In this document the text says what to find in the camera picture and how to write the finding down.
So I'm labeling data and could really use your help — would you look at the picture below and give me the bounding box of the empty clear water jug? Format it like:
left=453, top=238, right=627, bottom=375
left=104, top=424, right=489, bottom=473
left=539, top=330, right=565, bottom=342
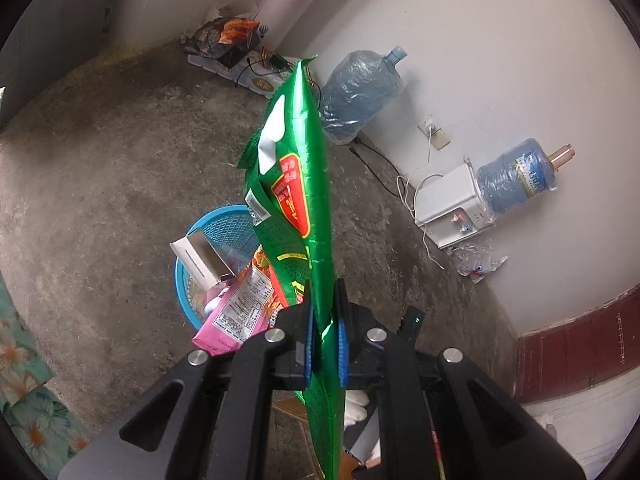
left=320, top=46, right=408, bottom=146

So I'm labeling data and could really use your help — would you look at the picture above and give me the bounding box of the person's right hand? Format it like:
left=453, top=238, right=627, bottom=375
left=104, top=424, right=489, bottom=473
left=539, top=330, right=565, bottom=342
left=344, top=389, right=373, bottom=428

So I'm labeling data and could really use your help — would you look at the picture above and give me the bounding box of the crumpled clear plastic bag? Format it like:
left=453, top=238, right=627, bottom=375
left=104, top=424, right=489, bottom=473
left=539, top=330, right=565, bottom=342
left=452, top=242, right=508, bottom=285

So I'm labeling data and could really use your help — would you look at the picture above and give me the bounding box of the white wrapped pack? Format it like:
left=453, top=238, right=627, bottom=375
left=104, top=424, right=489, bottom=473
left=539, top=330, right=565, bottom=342
left=187, top=52, right=293, bottom=100

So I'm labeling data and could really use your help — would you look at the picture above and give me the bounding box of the dark red wooden door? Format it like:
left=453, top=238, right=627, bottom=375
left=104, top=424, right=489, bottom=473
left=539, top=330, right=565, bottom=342
left=515, top=285, right=640, bottom=403

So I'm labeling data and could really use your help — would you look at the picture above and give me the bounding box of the green foil snack bag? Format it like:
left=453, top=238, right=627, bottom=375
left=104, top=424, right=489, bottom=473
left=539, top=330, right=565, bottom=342
left=237, top=56, right=347, bottom=480

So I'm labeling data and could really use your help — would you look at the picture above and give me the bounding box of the pink foil snack bag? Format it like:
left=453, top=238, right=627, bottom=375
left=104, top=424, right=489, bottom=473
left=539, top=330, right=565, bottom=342
left=192, top=265, right=276, bottom=357

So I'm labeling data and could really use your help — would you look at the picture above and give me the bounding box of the wall socket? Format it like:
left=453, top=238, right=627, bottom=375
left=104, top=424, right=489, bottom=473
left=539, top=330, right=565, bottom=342
left=417, top=116, right=451, bottom=152

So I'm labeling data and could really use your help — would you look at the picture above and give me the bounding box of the red snack packet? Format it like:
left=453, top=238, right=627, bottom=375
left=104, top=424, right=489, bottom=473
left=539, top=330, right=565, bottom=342
left=239, top=245, right=293, bottom=321

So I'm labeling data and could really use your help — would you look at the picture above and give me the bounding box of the dark orange snack bag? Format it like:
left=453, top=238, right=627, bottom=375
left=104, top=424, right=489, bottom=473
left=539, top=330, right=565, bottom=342
left=184, top=16, right=262, bottom=68

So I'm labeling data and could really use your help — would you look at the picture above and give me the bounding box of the floral light blue blanket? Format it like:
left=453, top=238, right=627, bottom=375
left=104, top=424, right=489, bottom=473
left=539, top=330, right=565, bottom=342
left=0, top=275, right=93, bottom=468

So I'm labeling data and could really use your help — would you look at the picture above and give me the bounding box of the blue wrapped water jug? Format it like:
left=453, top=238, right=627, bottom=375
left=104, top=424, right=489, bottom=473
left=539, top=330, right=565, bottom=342
left=475, top=137, right=576, bottom=213

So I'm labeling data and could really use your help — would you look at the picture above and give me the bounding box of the grey cabinet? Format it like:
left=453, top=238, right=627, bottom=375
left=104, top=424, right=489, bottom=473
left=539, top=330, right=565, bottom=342
left=0, top=0, right=123, bottom=131

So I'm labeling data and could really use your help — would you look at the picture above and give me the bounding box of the blue plastic mesh basket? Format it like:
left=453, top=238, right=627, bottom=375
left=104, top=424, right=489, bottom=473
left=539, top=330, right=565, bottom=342
left=174, top=204, right=281, bottom=331

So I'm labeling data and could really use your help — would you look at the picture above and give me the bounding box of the white balloon print roll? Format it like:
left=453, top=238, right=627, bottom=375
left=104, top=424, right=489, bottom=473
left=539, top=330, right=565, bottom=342
left=252, top=0, right=361, bottom=61

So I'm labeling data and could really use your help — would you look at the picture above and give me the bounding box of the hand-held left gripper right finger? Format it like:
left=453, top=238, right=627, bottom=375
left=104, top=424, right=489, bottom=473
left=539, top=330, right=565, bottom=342
left=335, top=279, right=586, bottom=480

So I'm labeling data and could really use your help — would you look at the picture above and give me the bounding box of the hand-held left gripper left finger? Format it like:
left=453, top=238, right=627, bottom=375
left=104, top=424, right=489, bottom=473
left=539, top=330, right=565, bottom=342
left=57, top=280, right=317, bottom=480

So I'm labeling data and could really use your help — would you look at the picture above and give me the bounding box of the white and black cable box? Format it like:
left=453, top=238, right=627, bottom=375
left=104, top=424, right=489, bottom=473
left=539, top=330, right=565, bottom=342
left=169, top=231, right=238, bottom=293

